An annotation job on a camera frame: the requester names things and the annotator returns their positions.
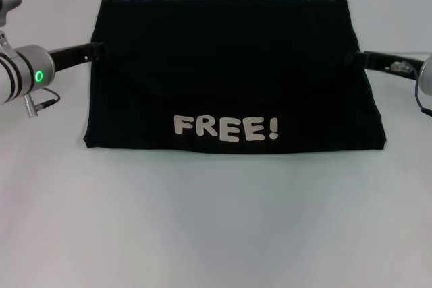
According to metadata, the black shirt with FREE print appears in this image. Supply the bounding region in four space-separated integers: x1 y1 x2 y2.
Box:
82 0 387 156

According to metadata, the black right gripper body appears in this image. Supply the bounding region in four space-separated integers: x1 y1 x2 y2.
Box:
362 50 427 82

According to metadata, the right gripper cable with plug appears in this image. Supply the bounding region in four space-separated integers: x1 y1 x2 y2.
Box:
414 81 432 114

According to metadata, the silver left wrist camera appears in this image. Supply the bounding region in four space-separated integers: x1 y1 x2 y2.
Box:
0 0 24 57

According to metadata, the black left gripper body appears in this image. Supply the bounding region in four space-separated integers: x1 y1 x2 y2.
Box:
47 42 97 74

